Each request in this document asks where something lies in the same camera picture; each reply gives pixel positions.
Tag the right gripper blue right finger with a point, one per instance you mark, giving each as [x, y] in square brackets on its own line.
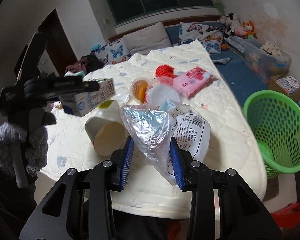
[181, 161]

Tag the beige pillow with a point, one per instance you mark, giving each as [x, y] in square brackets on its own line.
[147, 39]

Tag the dark clothes pile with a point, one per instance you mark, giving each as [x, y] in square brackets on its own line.
[87, 64]

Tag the butterfly pillow right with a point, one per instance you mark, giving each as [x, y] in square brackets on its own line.
[209, 36]

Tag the orange jelly cup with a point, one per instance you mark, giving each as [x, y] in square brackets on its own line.
[138, 89]

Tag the left grey gloved hand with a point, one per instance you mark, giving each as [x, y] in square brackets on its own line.
[36, 145]

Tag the green plastic basket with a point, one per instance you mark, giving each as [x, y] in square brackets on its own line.
[275, 122]

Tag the beige paper cup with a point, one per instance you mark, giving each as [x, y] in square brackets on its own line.
[105, 135]

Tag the clear plastic bag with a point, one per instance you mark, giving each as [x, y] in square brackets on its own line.
[151, 128]

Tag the clear storage bin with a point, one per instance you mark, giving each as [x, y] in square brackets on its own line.
[266, 59]

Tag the red mesh ball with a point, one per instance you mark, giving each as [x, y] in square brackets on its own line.
[165, 70]

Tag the blue mattress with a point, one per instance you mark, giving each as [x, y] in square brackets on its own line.
[241, 79]

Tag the white blue milk carton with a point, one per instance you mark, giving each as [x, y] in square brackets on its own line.
[82, 103]

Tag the red plastic stool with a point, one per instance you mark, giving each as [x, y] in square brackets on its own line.
[289, 217]

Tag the pink tissue pack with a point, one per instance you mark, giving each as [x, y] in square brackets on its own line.
[190, 82]

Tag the butterfly pillow left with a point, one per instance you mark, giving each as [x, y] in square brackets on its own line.
[114, 52]

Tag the butterfly pillow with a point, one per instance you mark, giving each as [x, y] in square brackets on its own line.
[114, 52]
[209, 36]

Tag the cardboard box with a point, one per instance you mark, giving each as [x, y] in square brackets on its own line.
[286, 84]

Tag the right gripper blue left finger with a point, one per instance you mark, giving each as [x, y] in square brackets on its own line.
[121, 160]

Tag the plush toys pile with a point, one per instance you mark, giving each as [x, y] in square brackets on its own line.
[233, 27]

